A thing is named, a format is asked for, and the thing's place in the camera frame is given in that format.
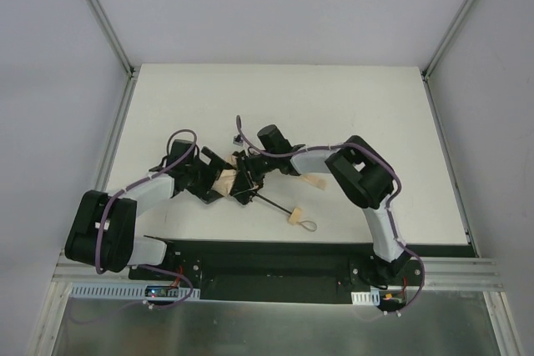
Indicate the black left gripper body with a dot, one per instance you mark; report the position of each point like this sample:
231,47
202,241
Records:
208,175

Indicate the aluminium frame post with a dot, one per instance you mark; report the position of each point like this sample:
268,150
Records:
452,30
109,33

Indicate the aluminium front rail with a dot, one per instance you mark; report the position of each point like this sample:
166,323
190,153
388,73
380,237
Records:
449,274

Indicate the white cable duct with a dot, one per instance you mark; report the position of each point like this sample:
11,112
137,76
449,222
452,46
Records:
117,291
370,298

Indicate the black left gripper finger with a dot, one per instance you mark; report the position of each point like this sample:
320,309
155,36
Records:
212,196
215,161

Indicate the left aluminium frame post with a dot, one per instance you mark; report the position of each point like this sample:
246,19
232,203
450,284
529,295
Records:
109,33

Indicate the right white cable duct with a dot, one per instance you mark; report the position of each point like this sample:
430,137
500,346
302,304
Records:
370,298

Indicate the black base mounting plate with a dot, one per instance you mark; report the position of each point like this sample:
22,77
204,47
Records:
324,273

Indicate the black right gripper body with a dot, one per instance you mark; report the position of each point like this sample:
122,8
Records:
244,174

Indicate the right aluminium frame post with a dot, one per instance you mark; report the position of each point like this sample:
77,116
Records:
452,30

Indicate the left white cable duct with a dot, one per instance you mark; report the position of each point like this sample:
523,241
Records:
117,291

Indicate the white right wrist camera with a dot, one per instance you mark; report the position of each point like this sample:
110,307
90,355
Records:
238,140

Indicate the beige folding umbrella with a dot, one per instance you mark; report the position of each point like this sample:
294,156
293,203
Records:
225,182

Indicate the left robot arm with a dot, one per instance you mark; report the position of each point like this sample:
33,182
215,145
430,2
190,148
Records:
103,231

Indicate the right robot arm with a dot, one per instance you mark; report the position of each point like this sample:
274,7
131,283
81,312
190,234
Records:
364,177

